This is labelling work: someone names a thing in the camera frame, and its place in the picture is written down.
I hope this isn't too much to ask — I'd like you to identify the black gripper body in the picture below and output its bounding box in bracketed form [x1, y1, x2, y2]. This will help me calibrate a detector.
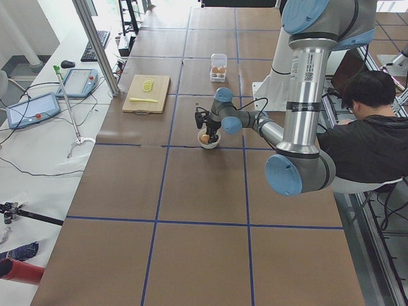
[206, 115, 221, 136]

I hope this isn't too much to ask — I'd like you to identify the brown egg from bowl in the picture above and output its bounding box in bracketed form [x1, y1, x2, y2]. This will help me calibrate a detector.
[200, 134, 207, 143]

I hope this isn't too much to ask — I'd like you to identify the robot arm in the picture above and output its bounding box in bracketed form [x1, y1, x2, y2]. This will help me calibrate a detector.
[195, 1, 377, 196]

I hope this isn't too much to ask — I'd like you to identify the clear plastic egg box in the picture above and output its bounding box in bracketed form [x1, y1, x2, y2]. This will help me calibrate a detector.
[209, 54, 228, 82]

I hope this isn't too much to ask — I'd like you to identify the white bowl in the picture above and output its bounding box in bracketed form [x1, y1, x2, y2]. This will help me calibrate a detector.
[197, 128, 221, 149]

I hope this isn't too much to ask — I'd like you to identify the bamboo cutting board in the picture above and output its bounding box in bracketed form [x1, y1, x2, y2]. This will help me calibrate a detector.
[122, 75, 170, 114]

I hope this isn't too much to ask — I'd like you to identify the yellow plastic knife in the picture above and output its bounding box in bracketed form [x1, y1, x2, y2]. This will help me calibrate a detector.
[129, 98, 158, 103]

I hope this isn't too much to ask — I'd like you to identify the long reacher grabber stick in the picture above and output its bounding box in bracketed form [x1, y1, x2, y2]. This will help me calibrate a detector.
[53, 65, 96, 158]

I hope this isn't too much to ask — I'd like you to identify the white chair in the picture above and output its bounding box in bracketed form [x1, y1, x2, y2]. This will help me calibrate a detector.
[328, 173, 408, 230]

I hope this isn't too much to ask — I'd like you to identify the blue teach pendant far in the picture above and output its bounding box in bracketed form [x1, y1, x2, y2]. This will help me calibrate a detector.
[62, 68, 98, 99]

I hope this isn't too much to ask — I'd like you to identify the blue teach pendant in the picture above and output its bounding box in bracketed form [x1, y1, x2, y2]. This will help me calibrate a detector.
[62, 68, 98, 99]
[6, 92, 61, 129]

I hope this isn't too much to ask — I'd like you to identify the black keyboard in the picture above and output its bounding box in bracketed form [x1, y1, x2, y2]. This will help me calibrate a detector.
[80, 30, 111, 62]

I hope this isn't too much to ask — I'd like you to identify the seated person in black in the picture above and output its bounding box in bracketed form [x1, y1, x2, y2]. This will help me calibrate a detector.
[317, 71, 407, 184]

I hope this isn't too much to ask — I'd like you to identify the black computer mouse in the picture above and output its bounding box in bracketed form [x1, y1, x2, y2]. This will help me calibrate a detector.
[61, 60, 76, 69]

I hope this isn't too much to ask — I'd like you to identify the blue teach pendant near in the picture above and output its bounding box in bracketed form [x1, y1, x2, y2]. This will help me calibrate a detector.
[6, 92, 61, 129]

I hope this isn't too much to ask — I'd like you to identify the red cylinder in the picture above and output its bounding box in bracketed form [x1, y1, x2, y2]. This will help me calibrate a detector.
[1, 258, 45, 285]

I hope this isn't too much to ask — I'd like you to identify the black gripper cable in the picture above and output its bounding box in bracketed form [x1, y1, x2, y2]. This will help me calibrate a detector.
[235, 98, 269, 120]

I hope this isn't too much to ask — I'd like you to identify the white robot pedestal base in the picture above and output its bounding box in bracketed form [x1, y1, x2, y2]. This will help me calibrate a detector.
[252, 28, 292, 112]

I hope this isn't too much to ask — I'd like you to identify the aluminium frame post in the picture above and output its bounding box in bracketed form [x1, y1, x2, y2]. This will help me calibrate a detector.
[72, 0, 120, 97]

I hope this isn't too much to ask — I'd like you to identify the black camera tripod arm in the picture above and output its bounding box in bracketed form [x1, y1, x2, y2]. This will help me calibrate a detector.
[0, 202, 64, 226]

